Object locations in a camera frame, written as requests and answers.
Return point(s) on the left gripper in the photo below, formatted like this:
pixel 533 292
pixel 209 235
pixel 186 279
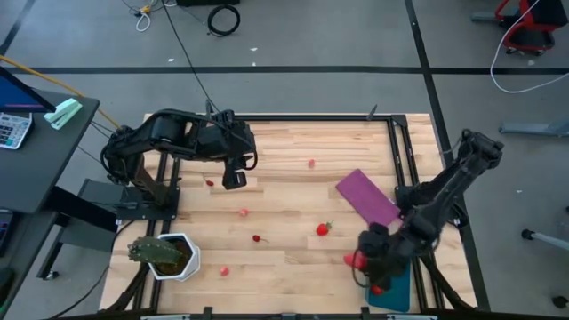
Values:
pixel 240 138

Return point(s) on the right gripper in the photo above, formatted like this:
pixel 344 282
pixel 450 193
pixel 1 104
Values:
pixel 384 251

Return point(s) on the teal tupperware container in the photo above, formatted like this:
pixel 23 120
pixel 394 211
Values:
pixel 400 289

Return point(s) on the small dark red toy fruit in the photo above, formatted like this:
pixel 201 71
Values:
pixel 209 182

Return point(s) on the pale pink toy fruit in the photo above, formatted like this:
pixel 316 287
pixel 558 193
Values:
pixel 243 212

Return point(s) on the pink toy raspberry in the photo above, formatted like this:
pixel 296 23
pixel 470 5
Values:
pixel 311 163

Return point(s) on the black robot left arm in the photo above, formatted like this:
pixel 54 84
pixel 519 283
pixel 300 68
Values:
pixel 169 131

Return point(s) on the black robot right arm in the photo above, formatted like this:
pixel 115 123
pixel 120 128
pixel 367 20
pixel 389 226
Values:
pixel 453 178

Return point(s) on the purple tupperware lid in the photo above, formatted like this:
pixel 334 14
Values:
pixel 366 197

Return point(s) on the red toy cherry with stem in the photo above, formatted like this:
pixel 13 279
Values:
pixel 256 238

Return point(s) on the small pink-red toy fruit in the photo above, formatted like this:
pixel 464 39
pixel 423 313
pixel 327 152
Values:
pixel 224 271

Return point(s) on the white hexagonal plant pot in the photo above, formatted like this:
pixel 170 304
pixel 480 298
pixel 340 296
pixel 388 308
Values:
pixel 191 266

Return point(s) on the green cactus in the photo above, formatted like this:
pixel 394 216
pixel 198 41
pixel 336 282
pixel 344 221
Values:
pixel 153 251

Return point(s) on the grey chair leg with caster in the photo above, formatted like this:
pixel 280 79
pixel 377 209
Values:
pixel 547 240

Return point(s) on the mint green stapler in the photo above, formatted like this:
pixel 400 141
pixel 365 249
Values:
pixel 63 113

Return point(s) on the black caster wheel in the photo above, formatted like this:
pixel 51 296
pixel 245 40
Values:
pixel 560 302

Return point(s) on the dark grey desk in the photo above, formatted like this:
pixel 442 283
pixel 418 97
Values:
pixel 44 169

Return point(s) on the computer monitor blue screen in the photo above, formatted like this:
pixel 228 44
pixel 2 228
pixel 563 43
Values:
pixel 18 95

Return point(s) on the white calculator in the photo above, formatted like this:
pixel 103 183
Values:
pixel 13 130

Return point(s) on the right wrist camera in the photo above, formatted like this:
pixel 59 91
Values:
pixel 378 229

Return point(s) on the black metal table frame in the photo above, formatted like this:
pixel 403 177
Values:
pixel 311 118

